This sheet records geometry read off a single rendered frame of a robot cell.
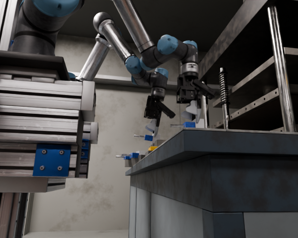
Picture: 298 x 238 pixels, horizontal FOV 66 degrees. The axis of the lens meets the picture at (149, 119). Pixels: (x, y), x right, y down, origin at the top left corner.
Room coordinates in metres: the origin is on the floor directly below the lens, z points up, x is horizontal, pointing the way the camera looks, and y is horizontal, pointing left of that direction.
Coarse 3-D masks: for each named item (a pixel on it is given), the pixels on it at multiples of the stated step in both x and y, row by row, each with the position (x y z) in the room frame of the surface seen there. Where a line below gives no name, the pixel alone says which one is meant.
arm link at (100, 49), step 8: (120, 32) 1.22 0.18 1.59; (96, 40) 1.20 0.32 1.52; (104, 40) 1.17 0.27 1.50; (96, 48) 1.19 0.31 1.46; (104, 48) 1.20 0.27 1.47; (112, 48) 1.23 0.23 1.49; (96, 56) 1.19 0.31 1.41; (104, 56) 1.22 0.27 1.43; (88, 64) 1.20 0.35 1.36; (96, 64) 1.21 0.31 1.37; (80, 72) 1.22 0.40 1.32; (88, 72) 1.21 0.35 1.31; (96, 72) 1.24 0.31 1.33; (80, 80) 1.20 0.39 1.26; (88, 80) 1.22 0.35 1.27
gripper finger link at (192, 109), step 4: (192, 104) 0.86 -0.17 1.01; (196, 104) 0.86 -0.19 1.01; (188, 108) 0.86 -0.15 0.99; (192, 108) 0.86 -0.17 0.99; (196, 108) 0.86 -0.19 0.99; (188, 112) 0.86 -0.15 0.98; (192, 112) 0.86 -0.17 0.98; (196, 112) 0.86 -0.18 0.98; (200, 112) 0.86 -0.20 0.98; (196, 116) 0.87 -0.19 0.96; (200, 116) 0.86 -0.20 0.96; (196, 120) 0.87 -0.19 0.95
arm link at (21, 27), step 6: (24, 12) 0.55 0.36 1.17; (18, 18) 0.60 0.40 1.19; (24, 18) 0.57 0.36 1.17; (18, 24) 0.59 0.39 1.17; (24, 24) 0.58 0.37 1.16; (30, 24) 0.57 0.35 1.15; (18, 30) 0.59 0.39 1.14; (24, 30) 0.58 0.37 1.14; (30, 30) 0.58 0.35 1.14; (36, 30) 0.59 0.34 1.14; (42, 30) 0.59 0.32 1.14; (48, 36) 0.61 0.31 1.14; (54, 36) 0.64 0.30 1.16; (54, 42) 0.65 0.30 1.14
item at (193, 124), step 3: (195, 120) 0.87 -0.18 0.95; (201, 120) 0.88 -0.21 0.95; (186, 123) 0.87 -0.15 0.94; (189, 123) 0.87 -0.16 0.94; (192, 123) 0.88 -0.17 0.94; (195, 123) 0.87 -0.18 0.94; (198, 123) 0.87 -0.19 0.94; (201, 123) 0.88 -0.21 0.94; (171, 126) 0.88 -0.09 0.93; (174, 126) 0.88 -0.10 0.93; (177, 126) 0.88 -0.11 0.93; (180, 126) 0.88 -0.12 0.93; (183, 126) 0.89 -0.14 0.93; (186, 126) 0.87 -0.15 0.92; (189, 126) 0.87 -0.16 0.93; (192, 126) 0.87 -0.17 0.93; (195, 126) 0.87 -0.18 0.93; (198, 126) 0.87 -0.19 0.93; (201, 126) 0.88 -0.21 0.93
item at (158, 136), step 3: (135, 135) 1.15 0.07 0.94; (147, 135) 1.14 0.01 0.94; (153, 135) 1.14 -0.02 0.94; (159, 135) 1.15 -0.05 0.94; (144, 138) 1.16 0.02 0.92; (147, 138) 1.14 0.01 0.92; (150, 138) 1.15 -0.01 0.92; (153, 138) 1.14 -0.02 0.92; (156, 138) 1.15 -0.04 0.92; (159, 138) 1.15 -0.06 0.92; (153, 141) 1.15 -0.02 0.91
